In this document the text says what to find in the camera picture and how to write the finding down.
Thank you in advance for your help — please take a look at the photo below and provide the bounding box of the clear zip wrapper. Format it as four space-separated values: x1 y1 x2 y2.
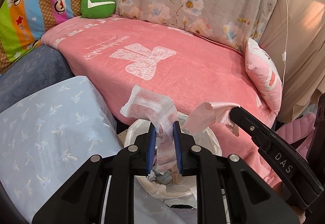
120 84 180 173

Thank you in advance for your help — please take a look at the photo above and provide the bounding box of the small pink pillow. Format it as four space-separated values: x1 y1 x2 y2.
245 37 282 114

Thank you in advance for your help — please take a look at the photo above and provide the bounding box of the green round cushion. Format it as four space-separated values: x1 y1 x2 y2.
80 0 116 19

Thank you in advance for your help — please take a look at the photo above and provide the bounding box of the white plastic trash bag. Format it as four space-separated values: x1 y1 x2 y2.
124 112 223 205

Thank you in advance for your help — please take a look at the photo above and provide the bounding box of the light blue palm print sheet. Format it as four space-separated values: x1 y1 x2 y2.
0 75 196 224

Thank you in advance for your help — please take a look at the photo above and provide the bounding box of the pink blanket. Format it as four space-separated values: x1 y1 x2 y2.
41 15 306 224

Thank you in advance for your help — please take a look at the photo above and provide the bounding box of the blue-grey velvet cushion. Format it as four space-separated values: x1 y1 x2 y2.
0 45 75 113

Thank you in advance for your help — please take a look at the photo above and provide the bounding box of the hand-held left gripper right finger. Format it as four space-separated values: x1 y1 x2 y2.
173 121 299 224

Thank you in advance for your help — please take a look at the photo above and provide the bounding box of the pink zigzag-edged wrapper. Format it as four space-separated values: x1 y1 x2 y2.
181 102 241 137

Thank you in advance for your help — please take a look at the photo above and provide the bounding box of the beige cloth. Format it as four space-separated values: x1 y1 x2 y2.
259 0 325 123

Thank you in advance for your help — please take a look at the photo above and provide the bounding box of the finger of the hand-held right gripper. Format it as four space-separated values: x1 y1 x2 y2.
229 107 271 150

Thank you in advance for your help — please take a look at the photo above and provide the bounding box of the white cable with switch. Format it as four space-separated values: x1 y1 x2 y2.
278 0 290 88

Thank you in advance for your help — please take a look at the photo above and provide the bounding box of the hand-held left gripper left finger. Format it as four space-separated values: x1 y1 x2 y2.
32 123 156 224

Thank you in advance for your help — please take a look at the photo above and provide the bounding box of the colourful cartoon monkey pillow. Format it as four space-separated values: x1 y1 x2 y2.
0 0 93 74

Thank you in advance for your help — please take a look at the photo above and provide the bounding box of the pink quilted cloth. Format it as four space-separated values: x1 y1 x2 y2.
275 112 317 154

